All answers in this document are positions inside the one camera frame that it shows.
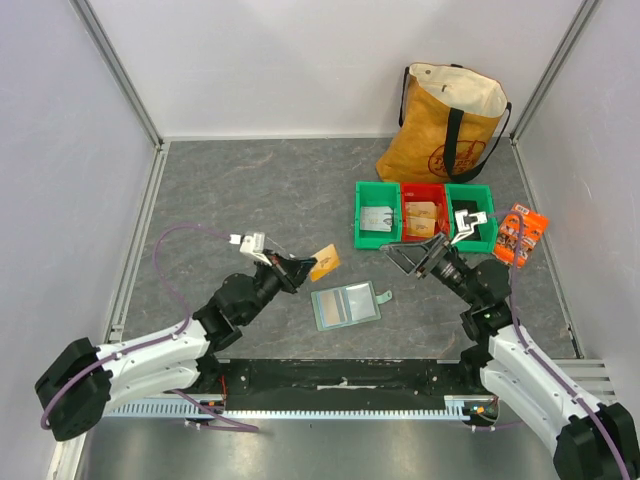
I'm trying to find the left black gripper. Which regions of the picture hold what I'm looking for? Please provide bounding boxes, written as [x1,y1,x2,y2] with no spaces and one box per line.
[240,249,317,325]

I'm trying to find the orange credit card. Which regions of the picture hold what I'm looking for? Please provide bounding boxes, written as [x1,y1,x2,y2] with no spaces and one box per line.
[309,243,341,282]
[318,289,347,328]

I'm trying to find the light green card holder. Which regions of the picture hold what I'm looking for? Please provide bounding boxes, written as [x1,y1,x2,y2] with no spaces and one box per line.
[311,281,393,331]

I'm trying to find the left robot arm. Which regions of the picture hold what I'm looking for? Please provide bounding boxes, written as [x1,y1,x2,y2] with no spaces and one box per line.
[34,250,317,442]

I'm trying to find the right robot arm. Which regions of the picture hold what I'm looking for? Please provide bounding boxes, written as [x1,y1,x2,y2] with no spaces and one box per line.
[381,234,639,479]

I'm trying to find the brown cards in bin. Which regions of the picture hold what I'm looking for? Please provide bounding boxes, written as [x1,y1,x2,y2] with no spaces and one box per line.
[405,201,438,238]

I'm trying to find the silver cards in bin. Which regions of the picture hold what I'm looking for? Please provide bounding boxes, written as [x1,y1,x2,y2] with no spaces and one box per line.
[359,206,394,233]

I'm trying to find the black cards in bin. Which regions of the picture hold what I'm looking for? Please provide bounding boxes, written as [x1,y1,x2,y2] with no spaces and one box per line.
[451,200,481,215]

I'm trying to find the red bin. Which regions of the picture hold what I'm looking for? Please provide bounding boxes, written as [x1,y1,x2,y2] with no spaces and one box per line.
[401,183,450,242]

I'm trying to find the left green bin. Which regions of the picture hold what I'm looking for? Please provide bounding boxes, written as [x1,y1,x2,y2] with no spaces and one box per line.
[354,181,403,250]

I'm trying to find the green bin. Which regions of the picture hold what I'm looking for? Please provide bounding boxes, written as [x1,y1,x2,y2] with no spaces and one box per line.
[354,181,403,250]
[445,184,498,254]

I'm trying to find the right green bin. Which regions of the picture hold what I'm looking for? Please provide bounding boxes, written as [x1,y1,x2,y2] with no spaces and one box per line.
[445,184,498,254]

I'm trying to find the orange packet box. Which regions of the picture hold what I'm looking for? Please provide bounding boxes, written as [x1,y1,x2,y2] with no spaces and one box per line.
[493,203,549,268]

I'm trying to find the yellow tote bag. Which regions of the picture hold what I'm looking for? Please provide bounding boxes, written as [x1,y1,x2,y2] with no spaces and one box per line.
[376,62,512,184]

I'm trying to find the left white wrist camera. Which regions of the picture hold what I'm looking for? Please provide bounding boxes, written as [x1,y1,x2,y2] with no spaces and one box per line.
[229,232,271,265]

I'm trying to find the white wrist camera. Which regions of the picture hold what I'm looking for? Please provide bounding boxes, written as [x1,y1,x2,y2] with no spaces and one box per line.
[229,232,271,265]
[451,209,488,245]

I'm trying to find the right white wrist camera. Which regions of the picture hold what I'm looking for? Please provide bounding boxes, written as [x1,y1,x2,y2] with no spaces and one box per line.
[451,209,488,245]

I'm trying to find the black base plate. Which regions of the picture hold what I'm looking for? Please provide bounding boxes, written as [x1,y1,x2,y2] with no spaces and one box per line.
[190,359,487,396]

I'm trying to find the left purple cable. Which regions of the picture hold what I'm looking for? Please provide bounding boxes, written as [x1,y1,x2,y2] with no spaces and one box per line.
[39,223,261,432]

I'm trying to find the purple cable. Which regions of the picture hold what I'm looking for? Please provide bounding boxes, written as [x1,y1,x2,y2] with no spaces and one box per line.
[472,208,634,480]
[39,223,261,432]

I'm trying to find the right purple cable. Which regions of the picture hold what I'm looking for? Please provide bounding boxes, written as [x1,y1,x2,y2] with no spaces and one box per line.
[472,208,634,480]

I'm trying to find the grey cable duct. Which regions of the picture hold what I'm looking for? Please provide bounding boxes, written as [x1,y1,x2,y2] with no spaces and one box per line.
[105,397,471,421]

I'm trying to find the aluminium frame rail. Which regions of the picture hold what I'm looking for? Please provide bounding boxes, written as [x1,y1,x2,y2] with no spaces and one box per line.
[69,357,616,401]

